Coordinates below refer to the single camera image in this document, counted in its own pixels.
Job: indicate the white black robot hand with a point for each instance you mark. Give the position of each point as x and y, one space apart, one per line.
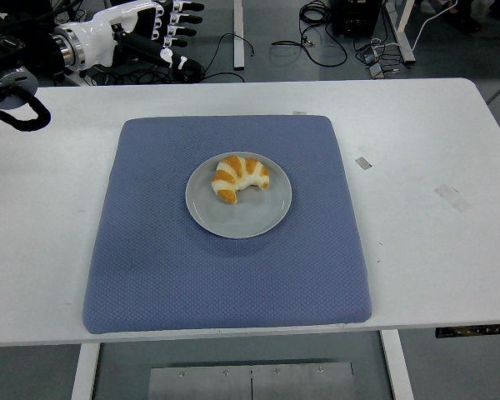
100 29

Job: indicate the orange white croissant bread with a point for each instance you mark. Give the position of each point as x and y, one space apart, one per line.
241 171

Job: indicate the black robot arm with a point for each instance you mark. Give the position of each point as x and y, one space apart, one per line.
25 46

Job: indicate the grey round plate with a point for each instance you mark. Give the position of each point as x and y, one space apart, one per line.
241 221

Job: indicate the grey metal plate with screws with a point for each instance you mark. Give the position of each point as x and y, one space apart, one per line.
250 383

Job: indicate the black equipment box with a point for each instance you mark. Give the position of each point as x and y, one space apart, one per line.
356 16

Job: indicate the grey foot pedal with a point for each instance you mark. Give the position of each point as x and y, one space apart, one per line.
376 71

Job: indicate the blue quilted mat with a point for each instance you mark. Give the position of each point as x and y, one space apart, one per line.
225 283

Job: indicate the small grey tape piece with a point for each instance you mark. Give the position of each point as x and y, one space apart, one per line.
363 163

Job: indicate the white slanted background table leg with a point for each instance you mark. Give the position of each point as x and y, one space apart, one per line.
404 37

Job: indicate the person's black shoe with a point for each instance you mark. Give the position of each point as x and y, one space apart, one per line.
468 21

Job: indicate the large grey tape piece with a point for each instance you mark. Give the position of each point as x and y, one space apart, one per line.
453 198

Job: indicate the black table control panel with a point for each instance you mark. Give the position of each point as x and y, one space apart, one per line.
475 331

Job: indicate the white background table post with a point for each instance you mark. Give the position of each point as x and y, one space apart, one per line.
238 33

